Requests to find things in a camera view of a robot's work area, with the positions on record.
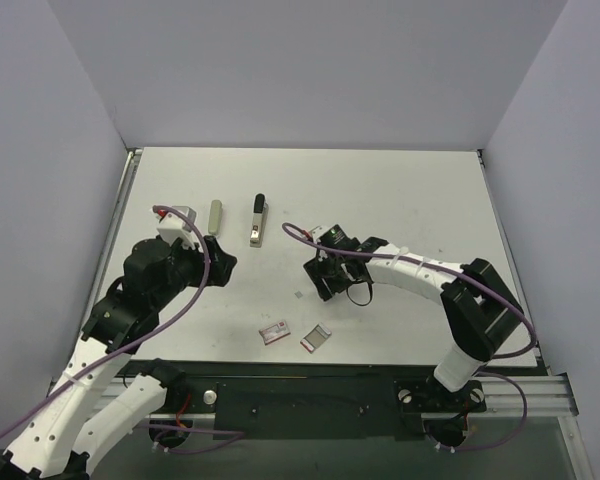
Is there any aluminium frame rail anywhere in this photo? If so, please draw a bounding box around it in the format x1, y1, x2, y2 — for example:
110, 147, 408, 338
76, 148, 143, 341

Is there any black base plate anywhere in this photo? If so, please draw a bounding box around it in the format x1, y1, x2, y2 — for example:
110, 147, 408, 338
149, 361, 486, 440

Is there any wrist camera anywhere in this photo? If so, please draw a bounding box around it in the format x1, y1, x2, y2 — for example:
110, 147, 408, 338
307, 225, 330, 246
153, 206, 199, 250

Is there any beige stapler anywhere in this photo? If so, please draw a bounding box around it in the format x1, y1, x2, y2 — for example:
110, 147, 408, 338
207, 199, 223, 236

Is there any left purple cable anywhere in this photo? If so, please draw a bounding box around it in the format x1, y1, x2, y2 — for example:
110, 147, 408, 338
0, 204, 212, 454

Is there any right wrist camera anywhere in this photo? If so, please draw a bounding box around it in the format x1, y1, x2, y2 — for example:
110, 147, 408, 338
307, 225, 330, 246

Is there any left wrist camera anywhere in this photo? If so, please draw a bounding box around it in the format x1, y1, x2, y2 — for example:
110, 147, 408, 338
153, 206, 199, 250

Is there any staple box tray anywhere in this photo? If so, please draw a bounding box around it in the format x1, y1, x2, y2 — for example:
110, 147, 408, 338
300, 324, 332, 353

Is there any red staple box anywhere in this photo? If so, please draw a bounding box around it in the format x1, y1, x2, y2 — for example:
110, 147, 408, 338
259, 321, 291, 345

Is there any grey black stapler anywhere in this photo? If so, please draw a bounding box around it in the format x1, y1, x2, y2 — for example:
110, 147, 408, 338
249, 193, 268, 248

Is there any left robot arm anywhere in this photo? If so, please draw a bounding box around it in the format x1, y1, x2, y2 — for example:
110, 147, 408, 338
0, 236, 237, 479

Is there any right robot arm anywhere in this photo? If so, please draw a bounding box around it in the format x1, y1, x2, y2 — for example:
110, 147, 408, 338
302, 225, 523, 409

